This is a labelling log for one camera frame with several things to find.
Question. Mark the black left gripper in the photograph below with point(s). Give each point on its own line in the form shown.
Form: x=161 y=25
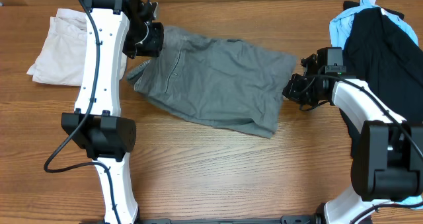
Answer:
x=154 y=44

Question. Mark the light blue garment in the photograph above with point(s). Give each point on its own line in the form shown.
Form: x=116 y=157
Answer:
x=340 y=29

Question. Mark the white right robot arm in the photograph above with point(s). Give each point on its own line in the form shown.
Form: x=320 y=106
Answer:
x=387 y=165

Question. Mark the beige folded shorts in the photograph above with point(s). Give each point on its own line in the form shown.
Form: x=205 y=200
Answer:
x=62 y=59

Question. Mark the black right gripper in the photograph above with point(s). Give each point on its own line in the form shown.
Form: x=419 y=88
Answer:
x=291 y=90

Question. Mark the grey shorts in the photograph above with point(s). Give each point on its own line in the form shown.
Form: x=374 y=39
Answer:
x=218 y=82

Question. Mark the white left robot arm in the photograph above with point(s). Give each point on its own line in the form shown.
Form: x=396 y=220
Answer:
x=115 y=29

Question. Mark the black garment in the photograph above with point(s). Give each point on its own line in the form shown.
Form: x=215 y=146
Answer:
x=386 y=68

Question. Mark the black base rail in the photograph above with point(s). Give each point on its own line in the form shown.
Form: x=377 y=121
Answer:
x=228 y=220

